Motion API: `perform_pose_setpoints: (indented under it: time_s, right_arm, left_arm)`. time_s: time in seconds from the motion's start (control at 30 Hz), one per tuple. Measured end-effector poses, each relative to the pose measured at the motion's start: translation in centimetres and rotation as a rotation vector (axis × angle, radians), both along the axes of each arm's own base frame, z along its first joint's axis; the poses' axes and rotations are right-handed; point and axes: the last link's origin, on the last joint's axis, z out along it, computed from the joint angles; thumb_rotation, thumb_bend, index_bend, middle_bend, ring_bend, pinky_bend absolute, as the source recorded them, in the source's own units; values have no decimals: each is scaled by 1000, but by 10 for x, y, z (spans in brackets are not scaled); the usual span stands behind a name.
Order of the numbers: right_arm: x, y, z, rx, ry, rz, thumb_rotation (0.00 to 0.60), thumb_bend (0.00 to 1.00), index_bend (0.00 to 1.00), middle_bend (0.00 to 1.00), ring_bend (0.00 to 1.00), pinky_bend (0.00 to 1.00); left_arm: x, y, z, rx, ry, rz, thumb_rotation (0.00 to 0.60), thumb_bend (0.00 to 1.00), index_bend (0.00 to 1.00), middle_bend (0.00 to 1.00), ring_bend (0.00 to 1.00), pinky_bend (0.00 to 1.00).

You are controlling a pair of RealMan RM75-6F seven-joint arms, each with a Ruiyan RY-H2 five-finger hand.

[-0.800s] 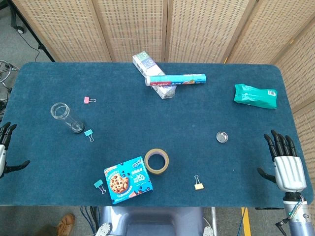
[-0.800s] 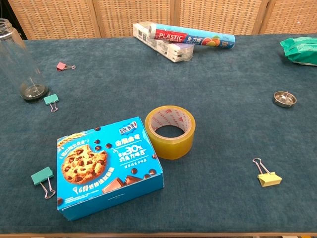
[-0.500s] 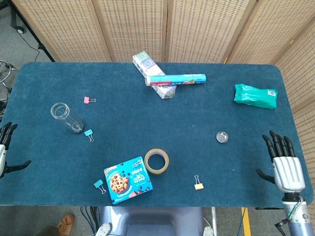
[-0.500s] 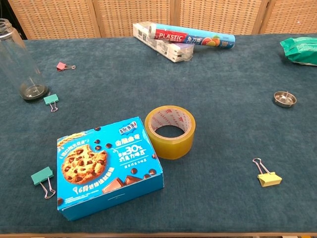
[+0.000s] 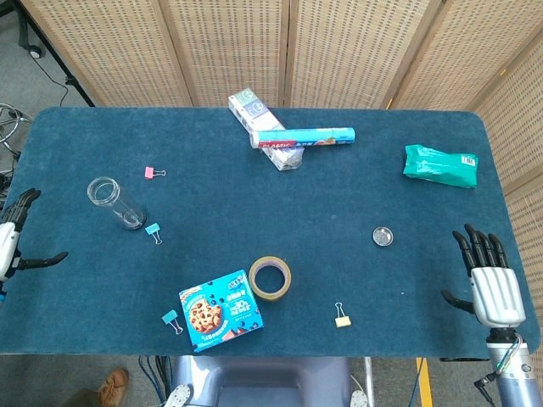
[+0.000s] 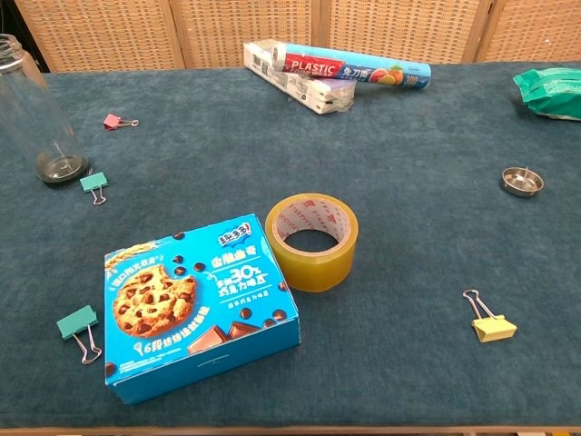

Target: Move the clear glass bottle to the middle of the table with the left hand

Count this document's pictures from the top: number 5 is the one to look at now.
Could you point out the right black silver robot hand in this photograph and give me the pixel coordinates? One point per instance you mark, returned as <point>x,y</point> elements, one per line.
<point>496,292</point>

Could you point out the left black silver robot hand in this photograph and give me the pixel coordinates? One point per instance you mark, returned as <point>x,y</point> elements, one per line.
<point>9,246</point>

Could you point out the clear glass jar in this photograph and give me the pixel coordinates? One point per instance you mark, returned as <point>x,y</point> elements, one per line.
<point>116,203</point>

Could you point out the small round metal lid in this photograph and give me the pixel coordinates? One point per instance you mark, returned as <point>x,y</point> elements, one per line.
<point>382,236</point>

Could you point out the white robot base pad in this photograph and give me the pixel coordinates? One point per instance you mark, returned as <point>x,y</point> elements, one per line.
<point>178,396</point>
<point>359,399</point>

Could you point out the yellow floor tape strip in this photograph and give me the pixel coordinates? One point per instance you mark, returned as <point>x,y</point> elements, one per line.
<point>424,381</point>

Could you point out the chrome chair base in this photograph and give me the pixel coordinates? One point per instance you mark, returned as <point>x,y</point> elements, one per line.
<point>17,118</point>

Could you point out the green tissue pack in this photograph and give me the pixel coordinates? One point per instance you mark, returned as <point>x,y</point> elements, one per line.
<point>439,166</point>

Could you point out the teal binder clip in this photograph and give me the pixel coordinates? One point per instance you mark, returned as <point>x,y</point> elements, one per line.
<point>169,316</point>
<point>151,229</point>

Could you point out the white table leg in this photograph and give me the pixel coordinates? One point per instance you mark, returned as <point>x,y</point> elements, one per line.
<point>369,381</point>

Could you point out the yellow binder clip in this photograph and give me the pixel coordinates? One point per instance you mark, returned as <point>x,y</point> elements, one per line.
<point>343,322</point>

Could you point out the pink binder clip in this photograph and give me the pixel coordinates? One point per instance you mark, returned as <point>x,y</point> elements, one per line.
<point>149,172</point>

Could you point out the brown leather shoe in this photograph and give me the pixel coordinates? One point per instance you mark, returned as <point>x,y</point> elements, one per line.
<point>113,386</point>

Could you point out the black stand leg with caster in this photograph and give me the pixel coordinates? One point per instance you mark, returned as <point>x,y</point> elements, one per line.
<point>59,64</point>

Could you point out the dark teal table cloth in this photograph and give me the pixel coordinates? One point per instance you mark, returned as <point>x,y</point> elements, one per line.
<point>322,203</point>

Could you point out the blue cookie box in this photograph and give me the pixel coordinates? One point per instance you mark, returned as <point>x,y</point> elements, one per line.
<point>220,311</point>

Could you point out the yellow packing tape roll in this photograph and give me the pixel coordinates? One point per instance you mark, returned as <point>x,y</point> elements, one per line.
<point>254,288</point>

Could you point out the blue plastic wrap roll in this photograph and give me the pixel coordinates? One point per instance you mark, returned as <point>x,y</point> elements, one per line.
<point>305,136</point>

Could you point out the blue-grey robot torso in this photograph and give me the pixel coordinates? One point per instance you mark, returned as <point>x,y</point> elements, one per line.
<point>263,381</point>

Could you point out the long white carton box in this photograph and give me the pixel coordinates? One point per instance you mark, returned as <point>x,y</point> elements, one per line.
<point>250,112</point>

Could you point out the woven wicker folding screen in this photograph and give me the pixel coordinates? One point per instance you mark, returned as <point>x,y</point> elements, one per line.
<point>229,46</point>

